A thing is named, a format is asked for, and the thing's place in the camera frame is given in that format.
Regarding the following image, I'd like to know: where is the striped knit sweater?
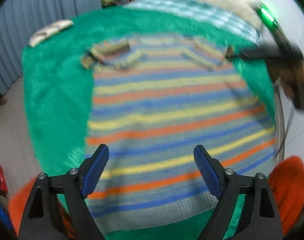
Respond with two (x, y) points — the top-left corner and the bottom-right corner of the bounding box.
(85, 33), (277, 233)

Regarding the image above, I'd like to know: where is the person's hand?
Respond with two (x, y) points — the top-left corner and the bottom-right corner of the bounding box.
(270, 60), (304, 99)

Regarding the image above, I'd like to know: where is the orange fluffy rug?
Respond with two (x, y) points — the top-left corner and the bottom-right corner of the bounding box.
(8, 156), (304, 234)

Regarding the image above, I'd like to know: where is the green checkered sheet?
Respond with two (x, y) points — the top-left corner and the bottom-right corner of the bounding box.
(124, 0), (261, 45)

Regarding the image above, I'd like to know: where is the patterned folded cloth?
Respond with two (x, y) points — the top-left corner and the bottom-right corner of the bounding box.
(28, 20), (74, 47)

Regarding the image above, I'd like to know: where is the blue-grey curtain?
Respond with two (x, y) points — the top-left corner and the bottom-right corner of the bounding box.
(0, 0), (102, 94)

